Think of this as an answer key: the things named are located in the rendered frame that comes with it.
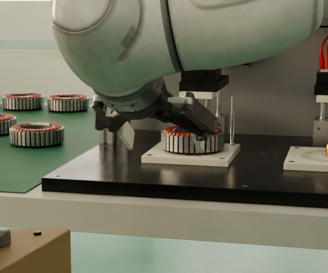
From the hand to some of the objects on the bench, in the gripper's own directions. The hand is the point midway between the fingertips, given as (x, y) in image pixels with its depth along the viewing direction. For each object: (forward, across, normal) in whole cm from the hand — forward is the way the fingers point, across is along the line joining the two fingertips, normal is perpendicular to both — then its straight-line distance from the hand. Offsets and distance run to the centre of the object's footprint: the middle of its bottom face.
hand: (163, 137), depth 118 cm
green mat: (+44, -52, +14) cm, 70 cm away
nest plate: (+23, +24, +5) cm, 34 cm away
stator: (+37, -36, +11) cm, 52 cm away
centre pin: (+22, +24, +6) cm, 33 cm away
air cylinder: (+35, 0, +12) cm, 37 cm away
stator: (+22, 0, +6) cm, 23 cm away
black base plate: (+25, +12, +4) cm, 28 cm away
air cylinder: (+35, +24, +12) cm, 44 cm away
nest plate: (+23, 0, +5) cm, 23 cm away
